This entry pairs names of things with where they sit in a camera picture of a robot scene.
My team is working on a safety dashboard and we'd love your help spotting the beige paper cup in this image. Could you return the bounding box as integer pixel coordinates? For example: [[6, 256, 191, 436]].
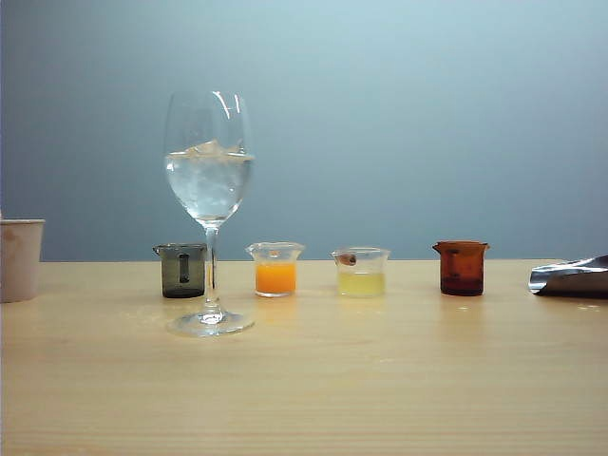
[[0, 218, 47, 304]]

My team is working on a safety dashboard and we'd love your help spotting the clear stemmed wine glass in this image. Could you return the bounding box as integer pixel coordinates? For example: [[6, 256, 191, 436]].
[[163, 89, 257, 338]]

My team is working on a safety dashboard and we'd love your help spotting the grey glass measuring cup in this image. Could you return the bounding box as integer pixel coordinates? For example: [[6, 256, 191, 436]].
[[152, 242, 209, 299]]

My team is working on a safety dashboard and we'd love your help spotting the amber glass measuring cup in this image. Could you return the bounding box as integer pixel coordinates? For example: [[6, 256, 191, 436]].
[[431, 240, 490, 296]]

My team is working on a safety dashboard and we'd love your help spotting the silver foil bag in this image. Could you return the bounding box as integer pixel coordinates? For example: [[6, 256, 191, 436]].
[[527, 255, 608, 300]]

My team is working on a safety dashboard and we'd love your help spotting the clear cup pale yellow liquid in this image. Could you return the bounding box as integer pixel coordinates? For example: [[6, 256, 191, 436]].
[[331, 246, 391, 299]]

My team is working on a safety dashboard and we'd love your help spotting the clear measuring cup flared rim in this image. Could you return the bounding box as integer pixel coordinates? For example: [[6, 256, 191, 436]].
[[245, 241, 305, 298]]

